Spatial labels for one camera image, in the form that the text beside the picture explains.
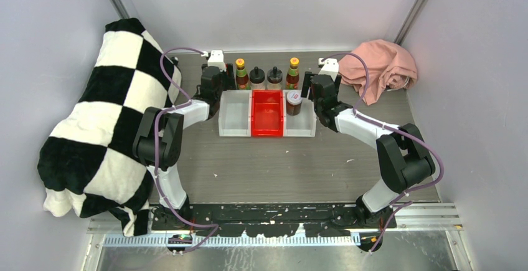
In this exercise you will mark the grey lid seasoning jar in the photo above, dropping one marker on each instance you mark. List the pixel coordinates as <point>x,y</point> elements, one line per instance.
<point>274,79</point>

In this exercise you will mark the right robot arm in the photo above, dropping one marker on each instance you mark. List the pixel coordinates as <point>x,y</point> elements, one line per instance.
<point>403,159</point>

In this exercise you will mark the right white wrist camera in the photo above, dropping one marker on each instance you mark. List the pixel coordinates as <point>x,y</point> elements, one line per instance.
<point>329,67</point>

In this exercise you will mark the white plastic bin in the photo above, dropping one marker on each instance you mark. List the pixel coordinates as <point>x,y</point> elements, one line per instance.
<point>234,113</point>
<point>301,125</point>

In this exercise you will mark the yellow cap sauce bottle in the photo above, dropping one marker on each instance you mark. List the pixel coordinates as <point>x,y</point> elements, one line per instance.
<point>292,77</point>
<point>241,78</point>

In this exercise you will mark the black white checkered blanket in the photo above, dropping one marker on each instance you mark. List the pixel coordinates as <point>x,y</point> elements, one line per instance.
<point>87,164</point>

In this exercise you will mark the right white plastic bin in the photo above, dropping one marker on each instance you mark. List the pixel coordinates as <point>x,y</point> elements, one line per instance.
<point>301,125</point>

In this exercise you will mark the pink cloth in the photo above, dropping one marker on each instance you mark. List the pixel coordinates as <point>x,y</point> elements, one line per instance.
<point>391,67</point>

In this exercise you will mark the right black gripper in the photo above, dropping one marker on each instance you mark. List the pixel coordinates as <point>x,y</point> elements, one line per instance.
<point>307,83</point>

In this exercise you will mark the red plastic bin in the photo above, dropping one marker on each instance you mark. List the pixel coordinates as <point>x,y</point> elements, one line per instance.
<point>267,113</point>

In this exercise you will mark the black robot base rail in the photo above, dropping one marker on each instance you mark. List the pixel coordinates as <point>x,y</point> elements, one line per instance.
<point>279,220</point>

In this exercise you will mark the black lid white seasoning jar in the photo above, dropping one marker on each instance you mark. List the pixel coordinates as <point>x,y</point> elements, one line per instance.
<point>257,79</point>

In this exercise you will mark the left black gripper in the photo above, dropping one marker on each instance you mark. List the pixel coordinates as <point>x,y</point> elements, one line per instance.
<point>228,78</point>

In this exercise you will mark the left white plastic bin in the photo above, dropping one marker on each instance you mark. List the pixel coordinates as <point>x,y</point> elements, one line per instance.
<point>234,113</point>

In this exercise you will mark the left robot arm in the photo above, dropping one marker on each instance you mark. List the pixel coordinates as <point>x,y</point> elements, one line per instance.
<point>158,141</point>

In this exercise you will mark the white lid brown sauce jar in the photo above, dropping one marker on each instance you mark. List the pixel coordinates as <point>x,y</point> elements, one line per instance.
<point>293,102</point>

